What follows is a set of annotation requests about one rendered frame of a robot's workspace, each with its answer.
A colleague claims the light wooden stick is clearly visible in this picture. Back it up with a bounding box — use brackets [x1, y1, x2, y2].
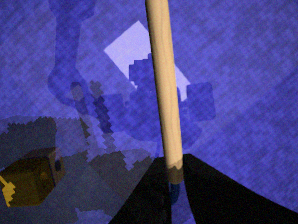
[145, 0, 184, 205]

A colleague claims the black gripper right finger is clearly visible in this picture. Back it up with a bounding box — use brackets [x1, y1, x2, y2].
[182, 153, 298, 224]

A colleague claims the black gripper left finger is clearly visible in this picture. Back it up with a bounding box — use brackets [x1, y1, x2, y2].
[108, 157, 172, 224]

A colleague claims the yellow wooden block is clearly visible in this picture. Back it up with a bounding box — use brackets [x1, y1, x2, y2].
[0, 157, 55, 208]

